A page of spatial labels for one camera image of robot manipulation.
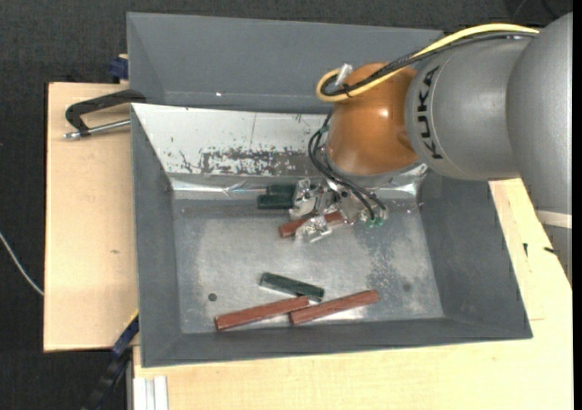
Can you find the dark green flat block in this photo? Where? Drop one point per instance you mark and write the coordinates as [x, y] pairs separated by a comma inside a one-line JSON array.
[[274, 202], [291, 286]]

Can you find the grey metal bin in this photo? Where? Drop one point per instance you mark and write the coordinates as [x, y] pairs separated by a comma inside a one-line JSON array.
[[236, 58]]

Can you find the red-brown block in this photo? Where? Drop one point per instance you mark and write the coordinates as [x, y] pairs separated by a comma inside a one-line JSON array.
[[287, 229], [261, 313], [334, 307]]

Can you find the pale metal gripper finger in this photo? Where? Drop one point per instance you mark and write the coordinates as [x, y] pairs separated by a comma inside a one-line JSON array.
[[314, 230], [304, 198]]

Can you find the pale wood board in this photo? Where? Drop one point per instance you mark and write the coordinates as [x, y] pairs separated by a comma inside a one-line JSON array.
[[86, 226]]

